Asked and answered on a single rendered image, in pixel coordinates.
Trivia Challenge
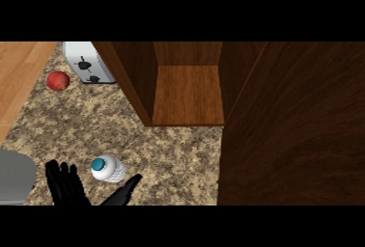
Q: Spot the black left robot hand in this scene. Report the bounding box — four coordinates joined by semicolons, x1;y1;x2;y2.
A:
45;159;144;206

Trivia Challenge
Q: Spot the clear water bottle blue cap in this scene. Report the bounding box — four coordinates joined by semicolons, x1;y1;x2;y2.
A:
90;153;127;184

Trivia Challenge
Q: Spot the brown wooden cabinet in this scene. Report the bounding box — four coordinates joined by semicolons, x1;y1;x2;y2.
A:
92;41;268;128

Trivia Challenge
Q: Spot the dark brown cabinet door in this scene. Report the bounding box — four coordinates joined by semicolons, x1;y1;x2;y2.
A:
217;41;365;206

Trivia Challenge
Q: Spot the grey rounded appliance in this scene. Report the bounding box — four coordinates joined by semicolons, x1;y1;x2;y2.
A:
0;149;39;206

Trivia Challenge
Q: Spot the red apple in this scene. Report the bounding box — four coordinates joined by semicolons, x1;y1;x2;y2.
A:
46;70;71;92

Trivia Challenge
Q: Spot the white toaster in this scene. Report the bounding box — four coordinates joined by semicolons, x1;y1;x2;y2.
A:
61;41;117;85

